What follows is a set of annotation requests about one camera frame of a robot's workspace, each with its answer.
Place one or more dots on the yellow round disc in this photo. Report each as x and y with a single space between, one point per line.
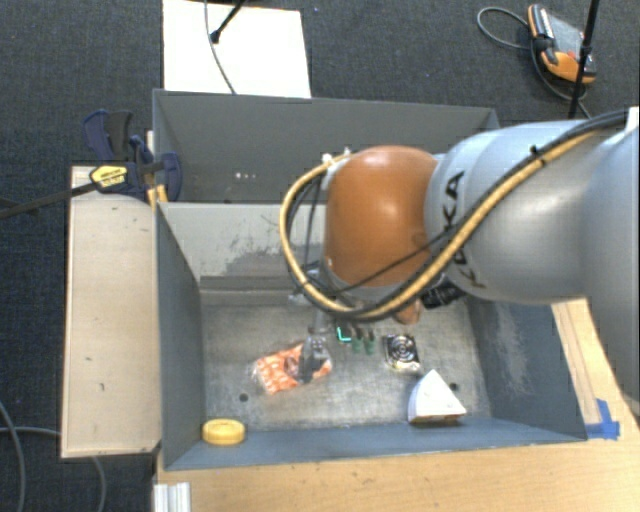
223 432

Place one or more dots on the orange and white packet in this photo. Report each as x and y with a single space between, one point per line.
275 372

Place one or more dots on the grey metal bin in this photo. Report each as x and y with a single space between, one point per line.
350 400

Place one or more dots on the white wedge block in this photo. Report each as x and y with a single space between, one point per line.
434 400

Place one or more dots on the black cylinder on white bracket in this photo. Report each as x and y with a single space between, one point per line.
441 295

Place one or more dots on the pale wood flat board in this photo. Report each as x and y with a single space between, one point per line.
112 325

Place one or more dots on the shiny silver square packet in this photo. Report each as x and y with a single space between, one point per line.
401 352

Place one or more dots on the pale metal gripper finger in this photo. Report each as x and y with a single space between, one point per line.
305 364
321 359

